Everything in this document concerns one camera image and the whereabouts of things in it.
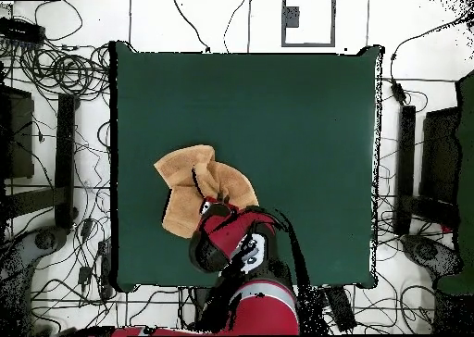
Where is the orange terry towel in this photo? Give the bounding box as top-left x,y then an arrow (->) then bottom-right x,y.
153,144 -> 260,240

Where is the dark green table cloth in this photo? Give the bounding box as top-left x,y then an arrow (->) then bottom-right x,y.
110,41 -> 384,293

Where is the black power strip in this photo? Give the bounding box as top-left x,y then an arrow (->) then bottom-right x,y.
0,18 -> 46,44
323,285 -> 358,332
97,240 -> 114,301

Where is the black stand bar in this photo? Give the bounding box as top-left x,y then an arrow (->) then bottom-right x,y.
54,93 -> 79,230
393,105 -> 417,235

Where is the dark grey block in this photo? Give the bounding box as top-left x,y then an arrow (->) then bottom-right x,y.
284,6 -> 300,29

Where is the black furniture panel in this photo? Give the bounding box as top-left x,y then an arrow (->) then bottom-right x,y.
0,84 -> 35,181
419,106 -> 462,205

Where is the green hanging cloth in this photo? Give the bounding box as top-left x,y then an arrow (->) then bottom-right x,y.
436,69 -> 474,295

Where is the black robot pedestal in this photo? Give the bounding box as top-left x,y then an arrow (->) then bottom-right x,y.
192,286 -> 223,331

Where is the black cable coil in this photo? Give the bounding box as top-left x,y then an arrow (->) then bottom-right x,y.
19,42 -> 111,99

